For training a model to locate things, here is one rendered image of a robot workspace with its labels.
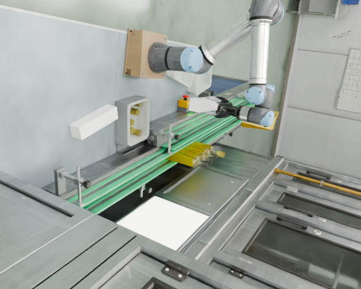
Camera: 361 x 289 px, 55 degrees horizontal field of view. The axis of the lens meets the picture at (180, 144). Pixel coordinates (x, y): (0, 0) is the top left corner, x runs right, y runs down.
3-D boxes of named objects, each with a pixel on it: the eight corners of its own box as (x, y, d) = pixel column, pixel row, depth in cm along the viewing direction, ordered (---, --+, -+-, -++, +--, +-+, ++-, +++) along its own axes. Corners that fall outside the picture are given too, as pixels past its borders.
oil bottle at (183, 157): (163, 158, 200) (196, 168, 190) (164, 149, 198) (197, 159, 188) (169, 155, 204) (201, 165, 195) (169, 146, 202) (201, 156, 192)
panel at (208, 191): (95, 241, 147) (161, 274, 131) (94, 235, 146) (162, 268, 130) (197, 167, 219) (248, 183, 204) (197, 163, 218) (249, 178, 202)
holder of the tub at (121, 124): (114, 152, 181) (126, 156, 178) (114, 101, 171) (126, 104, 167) (135, 143, 195) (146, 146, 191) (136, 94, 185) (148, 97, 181)
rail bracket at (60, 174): (45, 194, 143) (85, 212, 133) (42, 156, 137) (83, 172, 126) (55, 189, 147) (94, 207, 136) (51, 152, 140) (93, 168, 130)
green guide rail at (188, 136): (161, 147, 194) (173, 150, 190) (161, 145, 193) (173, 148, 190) (264, 92, 334) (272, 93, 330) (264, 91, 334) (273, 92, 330)
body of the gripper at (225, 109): (216, 100, 172) (239, 105, 166) (223, 100, 179) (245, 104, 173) (214, 116, 174) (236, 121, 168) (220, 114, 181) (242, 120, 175)
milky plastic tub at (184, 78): (178, 86, 223) (190, 88, 218) (161, 75, 203) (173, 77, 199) (185, 59, 223) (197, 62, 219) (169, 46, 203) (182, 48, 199)
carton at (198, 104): (189, 98, 173) (200, 100, 171) (210, 96, 194) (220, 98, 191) (188, 110, 175) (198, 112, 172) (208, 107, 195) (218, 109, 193)
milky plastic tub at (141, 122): (115, 143, 179) (128, 147, 175) (114, 101, 170) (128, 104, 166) (136, 134, 193) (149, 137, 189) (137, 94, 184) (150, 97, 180)
